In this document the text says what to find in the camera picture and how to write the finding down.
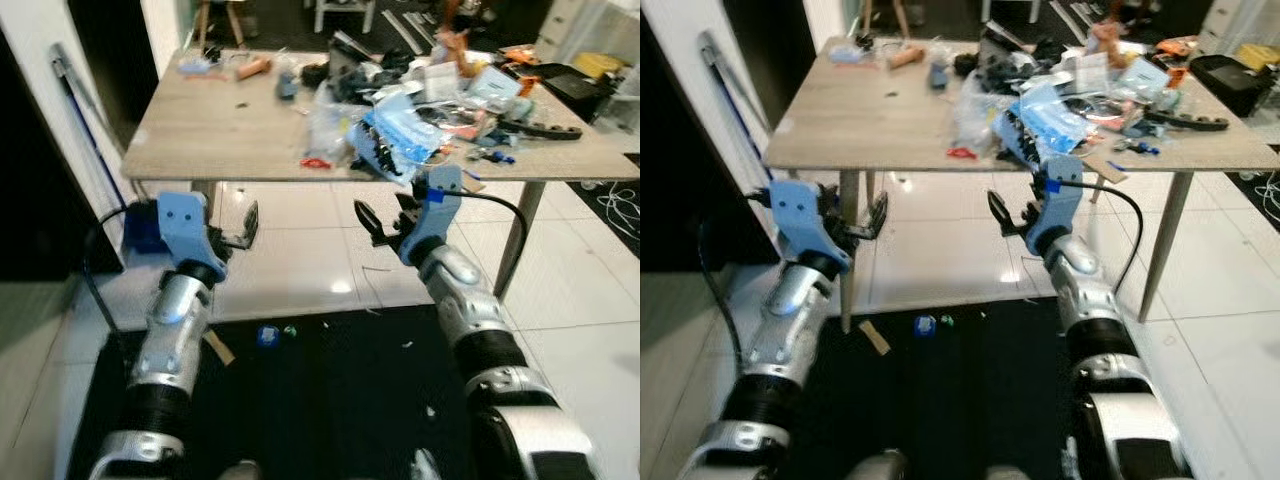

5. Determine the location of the pale table leg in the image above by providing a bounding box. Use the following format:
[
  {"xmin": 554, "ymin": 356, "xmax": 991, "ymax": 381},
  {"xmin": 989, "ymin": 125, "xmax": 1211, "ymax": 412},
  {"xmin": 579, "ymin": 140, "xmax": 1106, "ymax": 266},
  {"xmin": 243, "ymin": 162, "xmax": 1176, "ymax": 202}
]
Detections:
[
  {"xmin": 1137, "ymin": 170, "xmax": 1194, "ymax": 324},
  {"xmin": 496, "ymin": 180, "xmax": 547, "ymax": 301},
  {"xmin": 837, "ymin": 168, "xmax": 873, "ymax": 334}
]

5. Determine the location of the blue plastic package bag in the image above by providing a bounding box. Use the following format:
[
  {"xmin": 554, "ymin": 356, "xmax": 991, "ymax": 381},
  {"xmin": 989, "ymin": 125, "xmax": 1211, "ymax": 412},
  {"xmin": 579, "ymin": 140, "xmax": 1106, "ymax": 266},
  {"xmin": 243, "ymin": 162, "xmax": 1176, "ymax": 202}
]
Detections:
[
  {"xmin": 354, "ymin": 94, "xmax": 447, "ymax": 184},
  {"xmin": 1000, "ymin": 84, "xmax": 1091, "ymax": 169}
]

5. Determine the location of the crumpled clear plastic bag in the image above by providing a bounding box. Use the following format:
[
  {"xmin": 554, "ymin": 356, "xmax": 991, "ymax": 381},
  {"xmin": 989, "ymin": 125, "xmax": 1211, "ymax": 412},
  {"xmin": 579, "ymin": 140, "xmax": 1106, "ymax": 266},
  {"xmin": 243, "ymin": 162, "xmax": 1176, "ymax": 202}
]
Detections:
[
  {"xmin": 952, "ymin": 76, "xmax": 1013, "ymax": 153},
  {"xmin": 304, "ymin": 84, "xmax": 367, "ymax": 162}
]

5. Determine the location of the small cardboard strip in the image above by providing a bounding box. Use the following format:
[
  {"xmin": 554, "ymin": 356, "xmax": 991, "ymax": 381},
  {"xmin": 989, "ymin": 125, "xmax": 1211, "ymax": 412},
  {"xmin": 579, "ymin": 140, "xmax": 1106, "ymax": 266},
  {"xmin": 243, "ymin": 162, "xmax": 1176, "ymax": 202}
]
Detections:
[
  {"xmin": 857, "ymin": 319, "xmax": 892, "ymax": 357},
  {"xmin": 202, "ymin": 329, "xmax": 237, "ymax": 367}
]

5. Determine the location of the grey printed zip bag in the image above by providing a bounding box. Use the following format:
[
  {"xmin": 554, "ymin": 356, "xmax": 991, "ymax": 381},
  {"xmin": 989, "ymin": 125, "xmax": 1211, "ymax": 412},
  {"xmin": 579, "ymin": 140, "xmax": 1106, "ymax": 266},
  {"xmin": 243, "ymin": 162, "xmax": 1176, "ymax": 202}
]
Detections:
[
  {"xmin": 1074, "ymin": 54, "xmax": 1113, "ymax": 93},
  {"xmin": 419, "ymin": 61, "xmax": 462, "ymax": 102}
]

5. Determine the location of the clear bag with blue label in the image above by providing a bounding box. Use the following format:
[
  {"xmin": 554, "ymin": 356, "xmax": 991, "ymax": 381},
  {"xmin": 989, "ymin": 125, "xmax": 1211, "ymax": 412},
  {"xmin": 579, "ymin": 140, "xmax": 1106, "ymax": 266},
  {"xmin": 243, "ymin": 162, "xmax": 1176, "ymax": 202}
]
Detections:
[
  {"xmin": 464, "ymin": 64, "xmax": 522, "ymax": 107},
  {"xmin": 1114, "ymin": 54, "xmax": 1172, "ymax": 97}
]

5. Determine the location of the dark grey flat board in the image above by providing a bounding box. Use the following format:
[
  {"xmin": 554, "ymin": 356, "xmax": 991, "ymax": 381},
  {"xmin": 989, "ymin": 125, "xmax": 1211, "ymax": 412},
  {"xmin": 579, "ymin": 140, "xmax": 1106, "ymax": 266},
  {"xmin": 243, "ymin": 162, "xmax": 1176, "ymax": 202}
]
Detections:
[
  {"xmin": 979, "ymin": 24, "xmax": 1032, "ymax": 67},
  {"xmin": 327, "ymin": 40, "xmax": 382, "ymax": 77}
]

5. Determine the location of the long grey blue rod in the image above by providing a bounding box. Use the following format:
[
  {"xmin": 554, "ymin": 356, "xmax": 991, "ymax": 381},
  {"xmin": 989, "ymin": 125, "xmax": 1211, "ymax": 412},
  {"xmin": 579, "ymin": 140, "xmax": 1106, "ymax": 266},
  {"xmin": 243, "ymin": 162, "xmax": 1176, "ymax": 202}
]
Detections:
[
  {"xmin": 699, "ymin": 30, "xmax": 777, "ymax": 189},
  {"xmin": 49, "ymin": 44, "xmax": 132, "ymax": 209}
]

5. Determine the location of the brown crumpled bag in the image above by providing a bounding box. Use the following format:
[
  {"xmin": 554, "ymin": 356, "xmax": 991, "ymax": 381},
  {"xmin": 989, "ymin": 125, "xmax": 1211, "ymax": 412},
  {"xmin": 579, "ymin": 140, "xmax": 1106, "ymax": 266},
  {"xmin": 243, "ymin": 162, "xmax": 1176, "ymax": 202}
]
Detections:
[
  {"xmin": 439, "ymin": 30, "xmax": 477, "ymax": 77},
  {"xmin": 1089, "ymin": 22, "xmax": 1127, "ymax": 67}
]

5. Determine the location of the white stool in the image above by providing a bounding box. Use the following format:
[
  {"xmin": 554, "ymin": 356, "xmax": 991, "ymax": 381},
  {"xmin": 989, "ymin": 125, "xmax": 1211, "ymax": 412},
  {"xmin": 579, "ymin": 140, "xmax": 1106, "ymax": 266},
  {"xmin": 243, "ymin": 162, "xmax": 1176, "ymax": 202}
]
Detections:
[
  {"xmin": 314, "ymin": 0, "xmax": 377, "ymax": 34},
  {"xmin": 979, "ymin": 0, "xmax": 1042, "ymax": 24}
]

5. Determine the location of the plain black floor mat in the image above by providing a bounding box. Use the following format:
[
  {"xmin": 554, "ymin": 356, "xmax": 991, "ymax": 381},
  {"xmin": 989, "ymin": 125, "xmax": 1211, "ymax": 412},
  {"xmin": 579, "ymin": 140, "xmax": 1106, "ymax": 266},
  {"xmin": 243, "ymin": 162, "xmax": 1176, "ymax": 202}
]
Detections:
[
  {"xmin": 738, "ymin": 322, "xmax": 1091, "ymax": 480},
  {"xmin": 64, "ymin": 304, "xmax": 483, "ymax": 480}
]

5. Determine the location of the wooden chair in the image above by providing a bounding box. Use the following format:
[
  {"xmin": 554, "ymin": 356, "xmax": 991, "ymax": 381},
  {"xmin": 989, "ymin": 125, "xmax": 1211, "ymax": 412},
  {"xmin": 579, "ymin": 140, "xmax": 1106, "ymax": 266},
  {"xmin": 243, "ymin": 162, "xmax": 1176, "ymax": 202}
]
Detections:
[
  {"xmin": 194, "ymin": 0, "xmax": 247, "ymax": 47},
  {"xmin": 861, "ymin": 0, "xmax": 912, "ymax": 37}
]

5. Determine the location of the black rug with white lines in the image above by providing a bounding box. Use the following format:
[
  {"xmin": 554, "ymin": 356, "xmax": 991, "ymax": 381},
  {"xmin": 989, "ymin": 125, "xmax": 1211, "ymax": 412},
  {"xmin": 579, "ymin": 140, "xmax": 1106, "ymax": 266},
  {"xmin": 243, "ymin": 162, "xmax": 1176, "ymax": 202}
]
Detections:
[
  {"xmin": 180, "ymin": 0, "xmax": 561, "ymax": 57},
  {"xmin": 850, "ymin": 0, "xmax": 1216, "ymax": 47}
]

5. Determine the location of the black printer box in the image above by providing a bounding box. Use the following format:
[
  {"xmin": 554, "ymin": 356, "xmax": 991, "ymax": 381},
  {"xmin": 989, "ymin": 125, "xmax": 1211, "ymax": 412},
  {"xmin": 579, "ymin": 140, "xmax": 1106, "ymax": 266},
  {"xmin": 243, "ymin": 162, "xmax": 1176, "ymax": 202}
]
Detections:
[
  {"xmin": 524, "ymin": 62, "xmax": 613, "ymax": 127},
  {"xmin": 1187, "ymin": 54, "xmax": 1278, "ymax": 120}
]

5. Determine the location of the yellow box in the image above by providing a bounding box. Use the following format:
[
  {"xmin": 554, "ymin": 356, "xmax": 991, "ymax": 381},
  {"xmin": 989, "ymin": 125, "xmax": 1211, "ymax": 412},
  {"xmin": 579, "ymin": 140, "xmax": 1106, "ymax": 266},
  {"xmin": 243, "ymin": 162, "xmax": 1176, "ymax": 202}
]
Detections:
[
  {"xmin": 1234, "ymin": 43, "xmax": 1280, "ymax": 72},
  {"xmin": 571, "ymin": 51, "xmax": 627, "ymax": 80}
]

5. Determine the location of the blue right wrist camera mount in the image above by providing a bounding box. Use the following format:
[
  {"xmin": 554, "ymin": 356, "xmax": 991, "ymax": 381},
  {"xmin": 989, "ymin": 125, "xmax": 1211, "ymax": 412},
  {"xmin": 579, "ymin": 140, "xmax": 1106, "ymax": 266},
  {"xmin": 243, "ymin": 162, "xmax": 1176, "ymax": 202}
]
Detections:
[
  {"xmin": 398, "ymin": 165, "xmax": 464, "ymax": 267},
  {"xmin": 1030, "ymin": 155, "xmax": 1087, "ymax": 257}
]

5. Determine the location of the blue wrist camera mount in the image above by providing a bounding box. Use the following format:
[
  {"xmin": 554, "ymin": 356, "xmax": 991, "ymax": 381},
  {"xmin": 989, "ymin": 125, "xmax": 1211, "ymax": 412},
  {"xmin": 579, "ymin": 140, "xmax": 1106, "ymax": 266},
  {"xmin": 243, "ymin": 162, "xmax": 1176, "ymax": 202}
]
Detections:
[
  {"xmin": 1030, "ymin": 155, "xmax": 1087, "ymax": 257},
  {"xmin": 768, "ymin": 180, "xmax": 851, "ymax": 263},
  {"xmin": 150, "ymin": 190, "xmax": 229, "ymax": 273},
  {"xmin": 398, "ymin": 165, "xmax": 464, "ymax": 267}
]

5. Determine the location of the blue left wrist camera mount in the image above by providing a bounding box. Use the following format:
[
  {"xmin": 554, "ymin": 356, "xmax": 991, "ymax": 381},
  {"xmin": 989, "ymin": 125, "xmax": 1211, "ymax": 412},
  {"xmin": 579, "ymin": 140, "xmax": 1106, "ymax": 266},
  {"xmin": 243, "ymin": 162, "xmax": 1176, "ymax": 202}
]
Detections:
[
  {"xmin": 150, "ymin": 190, "xmax": 229, "ymax": 273},
  {"xmin": 768, "ymin": 180, "xmax": 851, "ymax": 263}
]

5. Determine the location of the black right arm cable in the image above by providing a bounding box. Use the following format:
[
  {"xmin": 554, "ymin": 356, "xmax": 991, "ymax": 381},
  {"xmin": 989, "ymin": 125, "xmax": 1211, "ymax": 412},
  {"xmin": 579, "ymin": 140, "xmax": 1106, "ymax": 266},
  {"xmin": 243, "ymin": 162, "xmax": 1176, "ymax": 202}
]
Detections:
[
  {"xmin": 455, "ymin": 188, "xmax": 529, "ymax": 289},
  {"xmin": 1075, "ymin": 177, "xmax": 1145, "ymax": 293}
]

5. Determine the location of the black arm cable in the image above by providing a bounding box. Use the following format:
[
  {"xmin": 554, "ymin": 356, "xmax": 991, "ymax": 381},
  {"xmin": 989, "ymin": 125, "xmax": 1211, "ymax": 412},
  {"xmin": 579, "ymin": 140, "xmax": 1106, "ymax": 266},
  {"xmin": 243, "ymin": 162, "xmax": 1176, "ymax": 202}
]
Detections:
[
  {"xmin": 696, "ymin": 190, "xmax": 773, "ymax": 373},
  {"xmin": 82, "ymin": 204, "xmax": 157, "ymax": 343},
  {"xmin": 1075, "ymin": 177, "xmax": 1145, "ymax": 293},
  {"xmin": 455, "ymin": 188, "xmax": 529, "ymax": 289}
]

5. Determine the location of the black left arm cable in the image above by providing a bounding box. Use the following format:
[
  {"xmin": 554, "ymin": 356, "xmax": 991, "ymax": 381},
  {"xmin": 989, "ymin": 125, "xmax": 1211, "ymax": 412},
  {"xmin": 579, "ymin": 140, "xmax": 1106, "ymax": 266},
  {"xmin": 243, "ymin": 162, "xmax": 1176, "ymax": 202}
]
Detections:
[
  {"xmin": 82, "ymin": 204, "xmax": 157, "ymax": 343},
  {"xmin": 696, "ymin": 190, "xmax": 773, "ymax": 373}
]

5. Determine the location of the black rug under cables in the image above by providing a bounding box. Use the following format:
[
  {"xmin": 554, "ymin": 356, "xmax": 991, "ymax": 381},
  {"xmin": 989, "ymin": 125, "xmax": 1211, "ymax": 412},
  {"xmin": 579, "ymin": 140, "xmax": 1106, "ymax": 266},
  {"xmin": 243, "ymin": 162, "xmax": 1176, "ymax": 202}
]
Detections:
[
  {"xmin": 568, "ymin": 180, "xmax": 641, "ymax": 259},
  {"xmin": 1224, "ymin": 145, "xmax": 1280, "ymax": 233}
]

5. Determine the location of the tangle of white cables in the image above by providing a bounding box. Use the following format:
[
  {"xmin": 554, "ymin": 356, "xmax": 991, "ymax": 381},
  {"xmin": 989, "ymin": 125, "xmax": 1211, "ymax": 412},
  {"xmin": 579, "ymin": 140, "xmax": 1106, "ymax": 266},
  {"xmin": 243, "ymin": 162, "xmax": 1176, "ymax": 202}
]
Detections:
[
  {"xmin": 1240, "ymin": 165, "xmax": 1280, "ymax": 223},
  {"xmin": 585, "ymin": 182, "xmax": 641, "ymax": 246}
]

